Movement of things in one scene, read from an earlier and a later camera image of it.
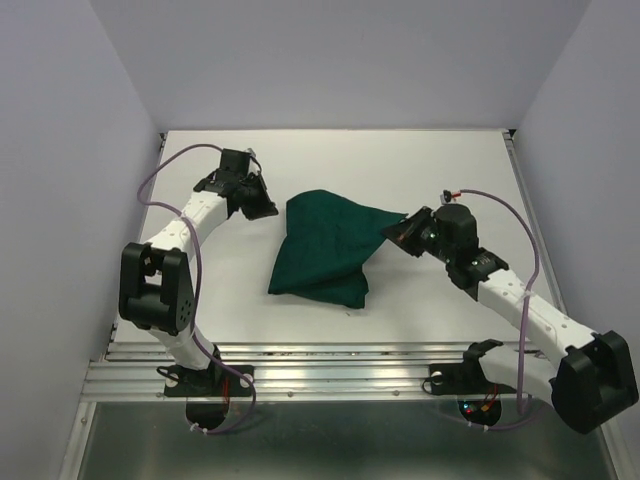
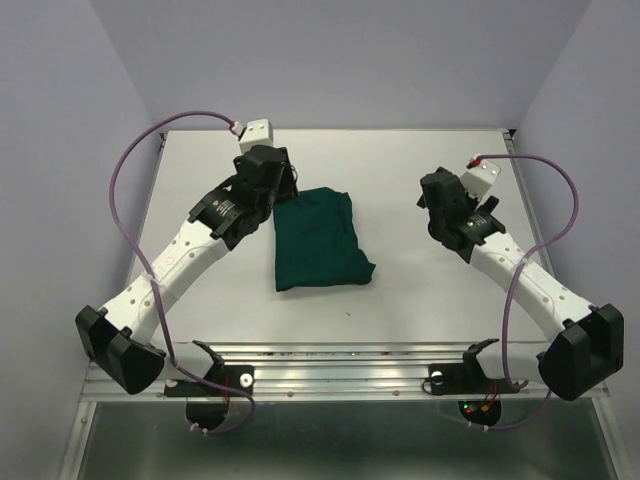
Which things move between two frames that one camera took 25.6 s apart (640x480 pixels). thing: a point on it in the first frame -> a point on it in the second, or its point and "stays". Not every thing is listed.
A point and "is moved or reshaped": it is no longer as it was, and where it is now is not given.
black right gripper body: (422, 234) -> (488, 204)
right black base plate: (463, 379) stays
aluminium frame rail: (135, 370) stays
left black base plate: (213, 381) stays
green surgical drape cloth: (328, 240) is moved or reshaped
